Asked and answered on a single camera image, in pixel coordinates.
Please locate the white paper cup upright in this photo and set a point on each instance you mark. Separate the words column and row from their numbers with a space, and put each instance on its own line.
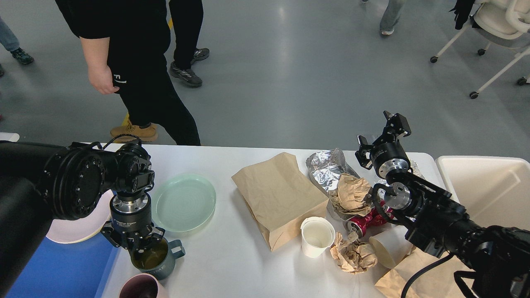
column 318, row 234

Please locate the person in tan boots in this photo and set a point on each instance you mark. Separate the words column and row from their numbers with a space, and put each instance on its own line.
column 124, row 43

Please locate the crumpled brown paper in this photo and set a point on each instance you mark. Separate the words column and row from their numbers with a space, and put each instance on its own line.
column 351, row 254
column 352, row 196

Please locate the blue-grey HOME mug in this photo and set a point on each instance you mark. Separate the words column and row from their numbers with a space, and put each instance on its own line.
column 160, row 259

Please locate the brown paper bag lower right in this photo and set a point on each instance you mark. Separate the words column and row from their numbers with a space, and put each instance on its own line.
column 436, row 283

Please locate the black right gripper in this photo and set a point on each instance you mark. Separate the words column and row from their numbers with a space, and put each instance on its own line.
column 389, row 155

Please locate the pink plate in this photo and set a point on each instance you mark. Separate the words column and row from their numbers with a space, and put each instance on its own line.
column 66, row 232

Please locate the pink mug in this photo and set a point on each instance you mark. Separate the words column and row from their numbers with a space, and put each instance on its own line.
column 143, row 286

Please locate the blue plastic tray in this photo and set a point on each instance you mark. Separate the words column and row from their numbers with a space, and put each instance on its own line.
column 78, row 270

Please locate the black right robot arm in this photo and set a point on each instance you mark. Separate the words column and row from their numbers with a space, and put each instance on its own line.
column 498, row 257

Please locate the crumpled brown paper upper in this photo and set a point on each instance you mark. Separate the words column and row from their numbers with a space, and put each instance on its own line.
column 352, row 196

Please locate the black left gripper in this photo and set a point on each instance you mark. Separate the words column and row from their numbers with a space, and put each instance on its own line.
column 128, row 218

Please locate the white side table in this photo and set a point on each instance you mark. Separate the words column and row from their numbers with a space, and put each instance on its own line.
column 11, row 137

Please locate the green plate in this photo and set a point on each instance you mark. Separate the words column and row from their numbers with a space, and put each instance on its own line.
column 183, row 203

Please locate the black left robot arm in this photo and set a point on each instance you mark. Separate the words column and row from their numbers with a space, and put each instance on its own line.
column 44, row 182

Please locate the crumpled aluminium foil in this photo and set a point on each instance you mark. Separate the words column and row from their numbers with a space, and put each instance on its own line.
column 326, row 167

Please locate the person in grey sneakers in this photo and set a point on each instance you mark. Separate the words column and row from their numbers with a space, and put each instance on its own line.
column 187, row 17

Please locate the person in grey trousers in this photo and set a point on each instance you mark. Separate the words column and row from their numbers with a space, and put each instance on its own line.
column 391, row 17

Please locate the white plastic bin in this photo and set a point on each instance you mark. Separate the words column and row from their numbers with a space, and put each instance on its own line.
column 494, row 190

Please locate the white office chair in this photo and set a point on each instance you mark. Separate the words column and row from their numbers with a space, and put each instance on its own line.
column 505, row 23

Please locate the brown paper bag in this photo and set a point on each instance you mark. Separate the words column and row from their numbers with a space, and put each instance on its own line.
column 436, row 283
column 279, row 197

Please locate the crushed red can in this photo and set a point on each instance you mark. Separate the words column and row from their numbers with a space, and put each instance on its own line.
column 359, row 224

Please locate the crumpled brown paper lower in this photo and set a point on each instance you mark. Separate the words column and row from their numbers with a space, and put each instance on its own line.
column 351, row 254

